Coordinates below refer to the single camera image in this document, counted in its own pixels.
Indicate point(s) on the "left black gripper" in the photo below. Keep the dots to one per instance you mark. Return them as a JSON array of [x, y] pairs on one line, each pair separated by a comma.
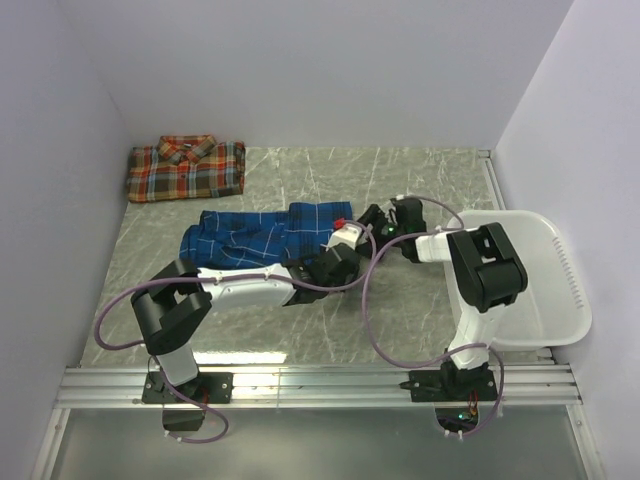
[[342, 282]]

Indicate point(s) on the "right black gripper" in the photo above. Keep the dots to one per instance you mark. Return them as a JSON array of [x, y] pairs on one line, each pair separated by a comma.
[[374, 216]]

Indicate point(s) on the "blue plaid long sleeve shirt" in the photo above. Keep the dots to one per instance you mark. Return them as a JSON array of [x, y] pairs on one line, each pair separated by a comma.
[[245, 240]]

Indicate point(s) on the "orange plaid shirt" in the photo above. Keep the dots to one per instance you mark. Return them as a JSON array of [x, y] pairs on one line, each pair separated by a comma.
[[185, 167]]

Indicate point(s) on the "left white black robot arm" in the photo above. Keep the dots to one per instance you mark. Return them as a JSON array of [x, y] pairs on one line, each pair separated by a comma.
[[171, 310]]

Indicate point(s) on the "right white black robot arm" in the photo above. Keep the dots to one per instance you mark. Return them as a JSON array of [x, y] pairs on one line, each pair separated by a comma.
[[488, 277]]

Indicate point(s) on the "white plastic basin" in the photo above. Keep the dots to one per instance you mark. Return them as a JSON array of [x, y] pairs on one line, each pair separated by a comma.
[[554, 310]]

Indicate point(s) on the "aluminium mounting rail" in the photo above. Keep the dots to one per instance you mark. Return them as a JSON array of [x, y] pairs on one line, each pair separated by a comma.
[[310, 386]]

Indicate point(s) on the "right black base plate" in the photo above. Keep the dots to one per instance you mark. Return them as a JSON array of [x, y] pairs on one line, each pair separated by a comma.
[[427, 386]]

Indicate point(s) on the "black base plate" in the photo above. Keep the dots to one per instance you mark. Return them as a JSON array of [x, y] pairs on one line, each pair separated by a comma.
[[206, 388], [427, 386]]

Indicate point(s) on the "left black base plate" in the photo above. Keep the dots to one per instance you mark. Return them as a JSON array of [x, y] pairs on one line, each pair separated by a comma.
[[206, 388]]

